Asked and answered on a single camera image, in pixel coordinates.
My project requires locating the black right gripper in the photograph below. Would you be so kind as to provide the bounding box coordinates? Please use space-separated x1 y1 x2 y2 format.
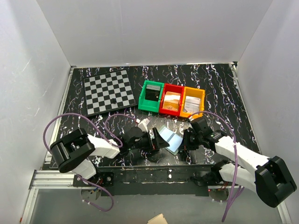
179 129 203 151

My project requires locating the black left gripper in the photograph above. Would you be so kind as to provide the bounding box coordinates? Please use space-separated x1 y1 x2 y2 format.
128 128 169 153

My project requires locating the mint green card holder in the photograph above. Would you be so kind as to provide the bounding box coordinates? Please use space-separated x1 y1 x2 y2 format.
158 126 183 155

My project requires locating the black VIP credit card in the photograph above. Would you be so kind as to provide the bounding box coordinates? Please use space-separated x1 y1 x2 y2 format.
145 89 160 102

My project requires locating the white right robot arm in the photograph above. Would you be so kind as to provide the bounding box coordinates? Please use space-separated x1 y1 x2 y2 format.
179 117 297 208

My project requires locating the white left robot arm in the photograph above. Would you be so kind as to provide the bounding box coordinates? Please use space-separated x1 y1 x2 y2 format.
50 126 170 187

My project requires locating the orange white cards stack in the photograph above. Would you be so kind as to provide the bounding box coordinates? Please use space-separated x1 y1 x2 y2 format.
162 91 180 112

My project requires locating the black cards stack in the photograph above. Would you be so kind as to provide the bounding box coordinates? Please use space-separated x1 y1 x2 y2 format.
146 84 161 91

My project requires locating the green plastic bin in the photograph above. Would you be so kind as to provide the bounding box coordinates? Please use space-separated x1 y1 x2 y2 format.
138 80 164 112

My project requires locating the orange plastic bin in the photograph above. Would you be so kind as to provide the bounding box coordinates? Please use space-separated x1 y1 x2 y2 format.
179 86 205 119

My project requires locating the red plastic bin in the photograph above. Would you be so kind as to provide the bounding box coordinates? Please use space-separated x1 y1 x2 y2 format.
159 83 184 116

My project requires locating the black grey chessboard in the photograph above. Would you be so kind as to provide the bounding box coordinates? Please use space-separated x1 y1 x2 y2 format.
83 70 137 117

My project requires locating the cardboard piece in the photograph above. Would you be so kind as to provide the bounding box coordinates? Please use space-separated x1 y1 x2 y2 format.
147 213 168 224

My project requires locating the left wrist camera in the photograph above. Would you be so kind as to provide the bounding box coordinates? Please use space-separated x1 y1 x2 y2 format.
136 118 150 132

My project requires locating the black mounting base rail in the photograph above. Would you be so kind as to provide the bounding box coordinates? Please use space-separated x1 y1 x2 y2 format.
72 163 236 197

